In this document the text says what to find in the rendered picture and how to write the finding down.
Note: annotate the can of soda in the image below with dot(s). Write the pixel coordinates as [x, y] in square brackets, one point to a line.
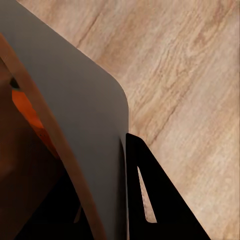
[23, 105]

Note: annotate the trash can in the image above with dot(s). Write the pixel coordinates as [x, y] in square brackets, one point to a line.
[85, 112]

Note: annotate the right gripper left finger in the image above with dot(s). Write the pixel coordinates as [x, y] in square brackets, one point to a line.
[54, 218]

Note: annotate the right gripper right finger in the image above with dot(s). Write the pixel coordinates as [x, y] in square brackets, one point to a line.
[175, 220]

